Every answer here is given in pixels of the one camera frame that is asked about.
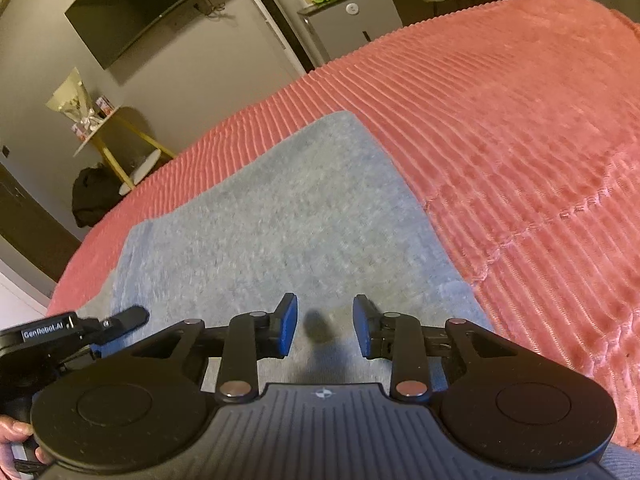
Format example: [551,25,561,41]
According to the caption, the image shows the black wall television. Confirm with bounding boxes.
[64,0,237,71]

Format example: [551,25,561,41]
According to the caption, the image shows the grey bedside cabinet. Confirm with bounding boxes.
[297,0,404,69]

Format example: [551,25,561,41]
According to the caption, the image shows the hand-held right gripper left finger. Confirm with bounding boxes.
[132,292,299,405]

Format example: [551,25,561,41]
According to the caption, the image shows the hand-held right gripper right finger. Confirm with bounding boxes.
[352,294,521,404]

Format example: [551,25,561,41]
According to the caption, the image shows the white tower appliance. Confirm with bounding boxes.
[223,0,322,75]

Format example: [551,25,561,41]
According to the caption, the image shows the dark door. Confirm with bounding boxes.
[0,159,82,263]

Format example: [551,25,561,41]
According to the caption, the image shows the person's left hand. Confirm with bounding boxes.
[0,416,47,469]

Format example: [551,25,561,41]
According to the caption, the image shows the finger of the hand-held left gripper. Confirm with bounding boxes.
[95,306,150,347]

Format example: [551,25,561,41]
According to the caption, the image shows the black bag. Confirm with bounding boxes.
[72,164,122,229]

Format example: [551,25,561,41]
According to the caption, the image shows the cream wrapped bouquet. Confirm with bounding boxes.
[45,66,99,134]

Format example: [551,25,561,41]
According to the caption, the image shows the yellow two-tier side table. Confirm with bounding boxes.
[73,105,177,197]

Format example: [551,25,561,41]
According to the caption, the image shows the pink ribbed blanket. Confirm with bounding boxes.
[46,0,640,453]

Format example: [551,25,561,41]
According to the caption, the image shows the grey pants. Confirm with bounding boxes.
[75,111,502,398]

